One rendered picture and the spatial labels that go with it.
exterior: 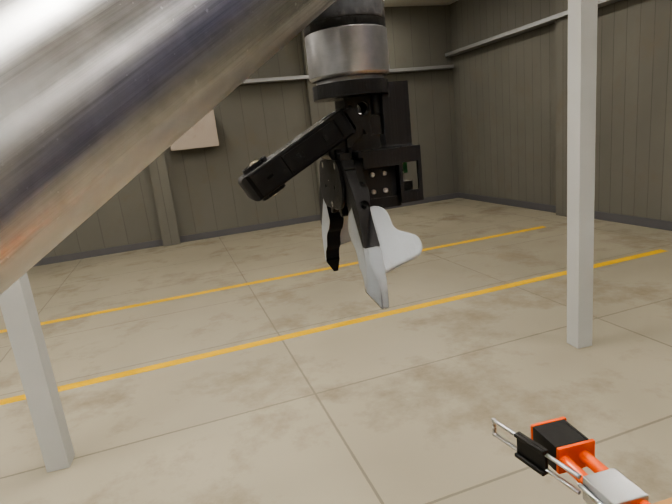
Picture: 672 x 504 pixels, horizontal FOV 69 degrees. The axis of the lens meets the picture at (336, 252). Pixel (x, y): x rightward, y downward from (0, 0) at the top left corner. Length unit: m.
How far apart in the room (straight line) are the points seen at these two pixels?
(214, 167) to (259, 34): 9.38
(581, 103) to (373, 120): 3.17
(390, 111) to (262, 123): 9.26
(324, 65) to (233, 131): 9.19
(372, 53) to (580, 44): 3.20
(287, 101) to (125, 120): 9.68
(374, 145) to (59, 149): 0.34
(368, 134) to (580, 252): 3.32
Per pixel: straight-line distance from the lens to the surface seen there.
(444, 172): 11.14
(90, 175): 0.18
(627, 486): 0.97
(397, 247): 0.44
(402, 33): 10.87
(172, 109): 0.20
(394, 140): 0.48
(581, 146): 3.62
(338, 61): 0.45
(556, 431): 1.05
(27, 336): 3.09
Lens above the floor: 1.67
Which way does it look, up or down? 13 degrees down
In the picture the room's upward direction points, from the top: 6 degrees counter-clockwise
